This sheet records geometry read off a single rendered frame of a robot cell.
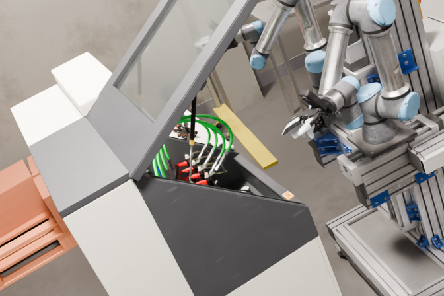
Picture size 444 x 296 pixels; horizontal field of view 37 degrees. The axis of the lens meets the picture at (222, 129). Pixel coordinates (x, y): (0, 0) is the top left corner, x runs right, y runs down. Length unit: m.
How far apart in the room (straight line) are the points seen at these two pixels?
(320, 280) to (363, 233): 0.80
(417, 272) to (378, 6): 1.46
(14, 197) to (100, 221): 3.00
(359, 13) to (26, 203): 3.55
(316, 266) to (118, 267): 0.89
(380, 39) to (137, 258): 1.22
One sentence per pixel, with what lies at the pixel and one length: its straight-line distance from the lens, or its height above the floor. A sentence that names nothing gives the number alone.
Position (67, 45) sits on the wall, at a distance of 5.64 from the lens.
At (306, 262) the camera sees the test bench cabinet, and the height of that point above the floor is 0.71.
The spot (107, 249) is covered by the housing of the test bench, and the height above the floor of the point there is 1.27.
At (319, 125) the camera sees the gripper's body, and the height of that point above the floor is 1.42.
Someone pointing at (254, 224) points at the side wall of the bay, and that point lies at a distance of 2.69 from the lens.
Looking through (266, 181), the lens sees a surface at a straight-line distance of 3.03.
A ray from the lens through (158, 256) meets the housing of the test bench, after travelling 2.57.
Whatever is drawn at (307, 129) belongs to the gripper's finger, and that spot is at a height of 1.46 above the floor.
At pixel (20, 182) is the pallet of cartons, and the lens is 5.37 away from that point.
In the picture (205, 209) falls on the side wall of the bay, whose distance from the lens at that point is 2.56.
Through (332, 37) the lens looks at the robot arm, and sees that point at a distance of 2.60.
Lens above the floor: 2.57
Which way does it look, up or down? 27 degrees down
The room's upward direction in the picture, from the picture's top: 23 degrees counter-clockwise
